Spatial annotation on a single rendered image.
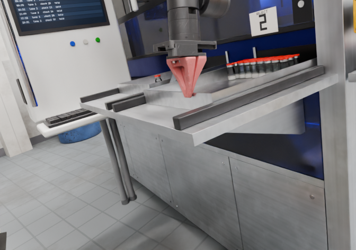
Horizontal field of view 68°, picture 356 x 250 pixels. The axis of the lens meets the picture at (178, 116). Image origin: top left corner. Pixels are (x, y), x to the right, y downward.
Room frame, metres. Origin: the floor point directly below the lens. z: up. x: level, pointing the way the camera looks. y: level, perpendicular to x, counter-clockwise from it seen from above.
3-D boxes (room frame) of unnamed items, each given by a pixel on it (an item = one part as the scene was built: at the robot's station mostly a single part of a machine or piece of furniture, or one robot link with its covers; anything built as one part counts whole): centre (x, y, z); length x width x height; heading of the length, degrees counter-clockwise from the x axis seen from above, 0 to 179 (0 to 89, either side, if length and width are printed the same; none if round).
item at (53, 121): (1.13, 0.35, 0.82); 0.40 x 0.14 x 0.02; 122
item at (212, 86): (0.64, -0.14, 0.90); 0.34 x 0.26 x 0.04; 121
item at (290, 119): (0.56, -0.16, 0.80); 0.34 x 0.03 x 0.13; 121
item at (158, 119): (0.78, -0.04, 0.87); 0.70 x 0.48 x 0.02; 31
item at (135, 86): (0.96, -0.02, 0.90); 0.34 x 0.26 x 0.04; 121
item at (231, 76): (0.75, -0.17, 0.90); 0.02 x 0.02 x 0.05
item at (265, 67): (0.69, -0.23, 0.90); 0.18 x 0.02 x 0.05; 31
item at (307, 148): (1.45, 0.17, 0.73); 1.98 x 0.01 x 0.25; 31
